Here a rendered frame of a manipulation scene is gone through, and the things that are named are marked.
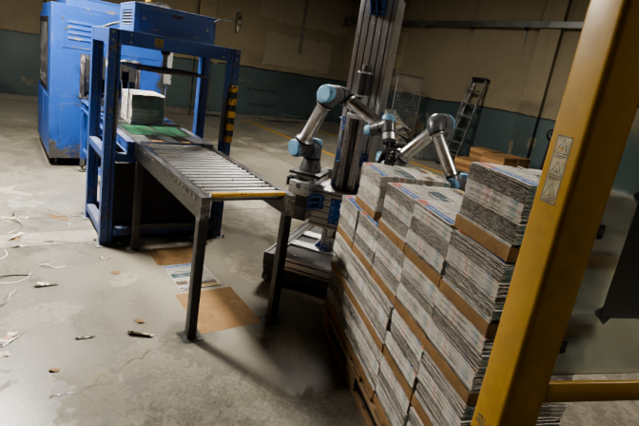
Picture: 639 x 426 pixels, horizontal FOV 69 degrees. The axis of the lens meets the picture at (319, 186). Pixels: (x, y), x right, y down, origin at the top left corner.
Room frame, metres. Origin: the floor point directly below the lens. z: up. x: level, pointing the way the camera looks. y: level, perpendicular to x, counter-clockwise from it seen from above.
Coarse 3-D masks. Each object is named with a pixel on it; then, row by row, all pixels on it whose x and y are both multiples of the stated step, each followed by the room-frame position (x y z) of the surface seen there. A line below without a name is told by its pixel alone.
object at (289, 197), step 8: (216, 152) 3.31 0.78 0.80; (232, 160) 3.14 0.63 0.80; (248, 168) 2.96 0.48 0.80; (256, 176) 2.79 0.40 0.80; (272, 184) 2.65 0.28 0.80; (288, 192) 2.54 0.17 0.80; (264, 200) 2.68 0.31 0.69; (272, 200) 2.61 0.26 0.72; (280, 200) 2.54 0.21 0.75; (288, 200) 2.48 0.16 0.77; (280, 208) 2.53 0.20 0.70; (288, 208) 2.48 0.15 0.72
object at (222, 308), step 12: (228, 288) 2.82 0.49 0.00; (180, 300) 2.56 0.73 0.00; (204, 300) 2.61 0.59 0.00; (216, 300) 2.63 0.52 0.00; (228, 300) 2.66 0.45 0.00; (240, 300) 2.68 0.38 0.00; (204, 312) 2.48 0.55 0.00; (216, 312) 2.50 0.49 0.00; (228, 312) 2.52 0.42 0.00; (240, 312) 2.54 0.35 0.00; (252, 312) 2.56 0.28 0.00; (204, 324) 2.35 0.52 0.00; (216, 324) 2.37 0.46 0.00; (228, 324) 2.39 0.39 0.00; (240, 324) 2.41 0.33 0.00
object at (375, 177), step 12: (372, 168) 2.28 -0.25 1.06; (384, 168) 2.33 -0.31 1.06; (360, 180) 2.41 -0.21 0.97; (372, 180) 2.26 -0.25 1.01; (384, 180) 2.16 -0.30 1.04; (396, 180) 2.17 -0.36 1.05; (408, 180) 2.19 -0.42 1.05; (360, 192) 2.39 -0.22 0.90; (372, 192) 2.24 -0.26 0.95; (384, 192) 2.16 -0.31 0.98; (372, 204) 2.21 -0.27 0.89
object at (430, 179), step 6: (408, 168) 2.45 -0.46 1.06; (414, 168) 2.47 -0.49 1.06; (420, 168) 2.51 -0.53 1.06; (414, 174) 2.32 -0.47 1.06; (420, 174) 2.35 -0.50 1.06; (426, 174) 2.36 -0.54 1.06; (432, 174) 2.39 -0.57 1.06; (426, 180) 2.22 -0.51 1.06; (432, 180) 2.25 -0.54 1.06; (438, 180) 2.27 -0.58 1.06; (444, 180) 2.30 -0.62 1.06; (438, 186) 2.24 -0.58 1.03; (444, 186) 2.25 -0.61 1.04
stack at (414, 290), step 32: (352, 224) 2.35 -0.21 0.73; (352, 256) 2.28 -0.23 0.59; (384, 256) 1.93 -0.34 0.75; (352, 288) 2.21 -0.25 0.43; (416, 288) 1.61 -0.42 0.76; (320, 320) 2.59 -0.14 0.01; (352, 320) 2.14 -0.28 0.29; (384, 320) 1.78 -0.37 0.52; (416, 320) 1.56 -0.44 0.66; (416, 352) 1.51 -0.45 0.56; (352, 384) 1.98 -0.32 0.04; (384, 384) 1.68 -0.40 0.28
